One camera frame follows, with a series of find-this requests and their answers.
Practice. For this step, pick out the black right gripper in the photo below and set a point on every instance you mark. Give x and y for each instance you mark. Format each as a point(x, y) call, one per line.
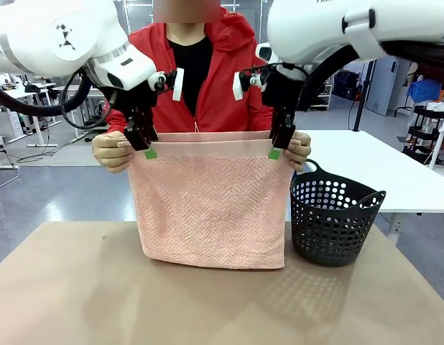
point(283, 90)

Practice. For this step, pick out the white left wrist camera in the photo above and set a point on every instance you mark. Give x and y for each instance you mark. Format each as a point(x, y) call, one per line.
point(178, 84)

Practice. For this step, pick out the black perforated plastic basket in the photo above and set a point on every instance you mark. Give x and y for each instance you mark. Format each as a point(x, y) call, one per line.
point(329, 233)

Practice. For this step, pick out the black office chair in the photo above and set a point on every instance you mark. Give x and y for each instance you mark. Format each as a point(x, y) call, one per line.
point(3, 158)

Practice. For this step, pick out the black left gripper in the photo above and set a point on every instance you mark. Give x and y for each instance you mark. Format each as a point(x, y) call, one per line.
point(132, 97)

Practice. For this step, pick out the white rectangular table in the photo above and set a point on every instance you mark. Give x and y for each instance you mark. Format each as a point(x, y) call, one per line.
point(369, 165)

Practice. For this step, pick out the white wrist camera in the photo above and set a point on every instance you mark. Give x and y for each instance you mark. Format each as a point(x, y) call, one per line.
point(238, 86)
point(178, 84)

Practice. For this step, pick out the black floor stand pole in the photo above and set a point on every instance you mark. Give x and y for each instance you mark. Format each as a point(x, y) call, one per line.
point(360, 100)

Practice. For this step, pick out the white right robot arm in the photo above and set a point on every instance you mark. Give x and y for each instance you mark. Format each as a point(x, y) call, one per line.
point(315, 25)

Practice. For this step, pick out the person in red jacket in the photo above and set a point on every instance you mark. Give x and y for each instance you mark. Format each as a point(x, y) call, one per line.
point(225, 90)

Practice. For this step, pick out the pink woven towel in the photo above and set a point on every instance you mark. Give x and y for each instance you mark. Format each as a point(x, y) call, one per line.
point(207, 208)

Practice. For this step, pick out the person's right hand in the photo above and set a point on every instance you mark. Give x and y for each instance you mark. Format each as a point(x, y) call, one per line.
point(108, 151)

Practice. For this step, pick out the white desk with metal legs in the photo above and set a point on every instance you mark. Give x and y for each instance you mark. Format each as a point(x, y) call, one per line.
point(39, 118)

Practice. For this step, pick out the person's left hand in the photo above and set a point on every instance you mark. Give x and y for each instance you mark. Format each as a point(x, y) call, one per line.
point(301, 151)

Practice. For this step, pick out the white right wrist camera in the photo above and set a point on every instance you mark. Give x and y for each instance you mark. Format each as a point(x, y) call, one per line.
point(238, 86)

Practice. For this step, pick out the person's right forearm red sleeve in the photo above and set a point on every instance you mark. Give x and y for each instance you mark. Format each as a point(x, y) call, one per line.
point(116, 122)

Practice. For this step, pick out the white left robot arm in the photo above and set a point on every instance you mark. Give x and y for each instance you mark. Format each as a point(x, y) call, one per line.
point(46, 36)

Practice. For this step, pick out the white door panel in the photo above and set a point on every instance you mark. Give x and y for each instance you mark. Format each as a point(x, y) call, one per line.
point(383, 86)

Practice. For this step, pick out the blue hanging cloth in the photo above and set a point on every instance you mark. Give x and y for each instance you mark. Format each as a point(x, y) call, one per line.
point(425, 90)

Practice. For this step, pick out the black utility cart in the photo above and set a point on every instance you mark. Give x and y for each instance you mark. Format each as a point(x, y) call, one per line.
point(421, 125)

